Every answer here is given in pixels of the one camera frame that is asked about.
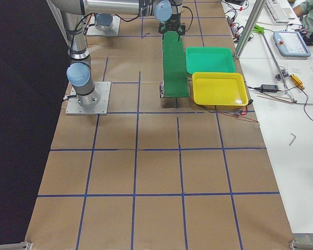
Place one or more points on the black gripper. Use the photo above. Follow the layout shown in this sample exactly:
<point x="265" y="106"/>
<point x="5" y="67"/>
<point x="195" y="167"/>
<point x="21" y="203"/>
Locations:
<point x="172" y="26"/>

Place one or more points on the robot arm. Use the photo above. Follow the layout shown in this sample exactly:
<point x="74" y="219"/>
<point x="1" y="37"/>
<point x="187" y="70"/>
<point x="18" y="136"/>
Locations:
<point x="167" y="13"/>
<point x="71" y="19"/>

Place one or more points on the green plastic tray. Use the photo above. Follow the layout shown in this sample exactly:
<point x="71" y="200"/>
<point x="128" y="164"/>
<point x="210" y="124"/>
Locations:
<point x="209" y="59"/>

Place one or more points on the green conveyor belt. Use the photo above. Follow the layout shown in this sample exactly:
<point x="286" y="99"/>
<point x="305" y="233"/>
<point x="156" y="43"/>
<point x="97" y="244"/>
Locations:
<point x="175" y="82"/>

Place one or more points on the yellow plastic tray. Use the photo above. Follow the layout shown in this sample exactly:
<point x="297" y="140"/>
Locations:
<point x="219" y="89"/>

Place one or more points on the white keyboard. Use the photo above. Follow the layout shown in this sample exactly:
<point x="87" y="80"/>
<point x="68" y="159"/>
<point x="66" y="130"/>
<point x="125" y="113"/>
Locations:
<point x="276" y="12"/>

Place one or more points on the black power adapter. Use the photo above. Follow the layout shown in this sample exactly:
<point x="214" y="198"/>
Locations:
<point x="269" y="88"/>

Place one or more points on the teach pendant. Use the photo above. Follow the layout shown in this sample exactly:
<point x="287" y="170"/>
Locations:
<point x="291" y="44"/>

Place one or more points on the hex key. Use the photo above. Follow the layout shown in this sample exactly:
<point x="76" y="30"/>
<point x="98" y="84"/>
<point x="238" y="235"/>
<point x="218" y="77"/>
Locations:
<point x="293" y="138"/>

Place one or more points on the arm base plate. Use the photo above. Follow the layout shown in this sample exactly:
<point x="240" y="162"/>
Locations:
<point x="99" y="30"/>
<point x="95" y="103"/>

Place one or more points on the aluminium frame post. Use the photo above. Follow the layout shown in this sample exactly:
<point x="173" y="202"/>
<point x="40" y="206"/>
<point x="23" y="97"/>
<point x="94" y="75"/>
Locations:
<point x="253" y="17"/>

